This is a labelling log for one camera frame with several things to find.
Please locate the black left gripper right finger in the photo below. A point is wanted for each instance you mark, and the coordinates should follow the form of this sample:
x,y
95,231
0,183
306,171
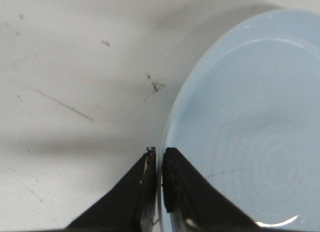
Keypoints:
x,y
192,202

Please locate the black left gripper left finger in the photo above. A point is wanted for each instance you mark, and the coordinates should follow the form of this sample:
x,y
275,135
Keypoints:
x,y
130,203

